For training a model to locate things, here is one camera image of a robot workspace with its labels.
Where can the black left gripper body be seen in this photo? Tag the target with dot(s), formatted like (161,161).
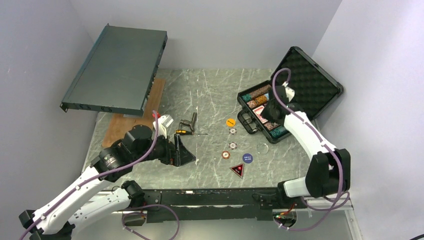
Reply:
(166,154)

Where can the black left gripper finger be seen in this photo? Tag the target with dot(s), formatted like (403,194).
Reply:
(181,161)
(184,145)

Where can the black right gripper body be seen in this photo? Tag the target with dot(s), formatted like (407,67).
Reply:
(266,112)

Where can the red playing card deck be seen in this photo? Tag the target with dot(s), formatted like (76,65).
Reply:
(257,111)

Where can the red black triangular button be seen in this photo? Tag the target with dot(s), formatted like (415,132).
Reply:
(238,170)

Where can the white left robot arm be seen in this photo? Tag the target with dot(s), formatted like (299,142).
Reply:
(70,211)

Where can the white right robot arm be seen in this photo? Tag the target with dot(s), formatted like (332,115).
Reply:
(329,170)

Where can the black poker set case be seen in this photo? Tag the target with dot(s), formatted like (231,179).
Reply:
(314,90)

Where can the orange black screwdriver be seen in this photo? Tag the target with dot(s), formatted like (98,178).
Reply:
(188,133)

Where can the grey metal clamp tool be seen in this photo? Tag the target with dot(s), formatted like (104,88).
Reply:
(191,124)

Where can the clear plastic disc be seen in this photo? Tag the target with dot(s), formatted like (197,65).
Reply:
(262,148)

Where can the orange white poker chip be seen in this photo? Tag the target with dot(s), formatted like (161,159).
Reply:
(225,155)

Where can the yellow dealer button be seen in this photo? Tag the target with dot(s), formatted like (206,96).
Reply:
(230,122)

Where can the white purple poker chip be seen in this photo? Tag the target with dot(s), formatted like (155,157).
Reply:
(232,130)

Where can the white blue poker chip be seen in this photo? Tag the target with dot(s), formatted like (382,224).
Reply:
(233,145)

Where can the brown wooden board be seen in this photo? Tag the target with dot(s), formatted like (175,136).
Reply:
(121,123)

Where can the blue small blind button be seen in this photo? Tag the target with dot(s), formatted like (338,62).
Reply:
(247,158)

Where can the dark grey rack server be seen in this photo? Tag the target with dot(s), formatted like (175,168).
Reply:
(118,73)

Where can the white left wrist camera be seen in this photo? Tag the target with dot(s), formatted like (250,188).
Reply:
(163,123)

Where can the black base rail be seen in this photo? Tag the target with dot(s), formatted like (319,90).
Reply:
(215,204)

